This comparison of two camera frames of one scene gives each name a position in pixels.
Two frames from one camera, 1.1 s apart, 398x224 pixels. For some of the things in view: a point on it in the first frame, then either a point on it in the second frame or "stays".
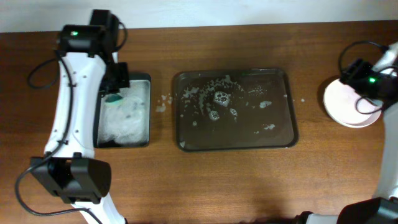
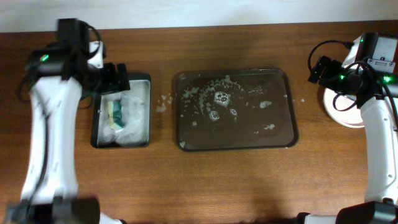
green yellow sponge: [114, 99] -> [115, 114]
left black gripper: [115, 82] stays
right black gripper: [351, 72] -> [325, 70]
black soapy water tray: [127, 123] stays
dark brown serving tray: [233, 109] stays
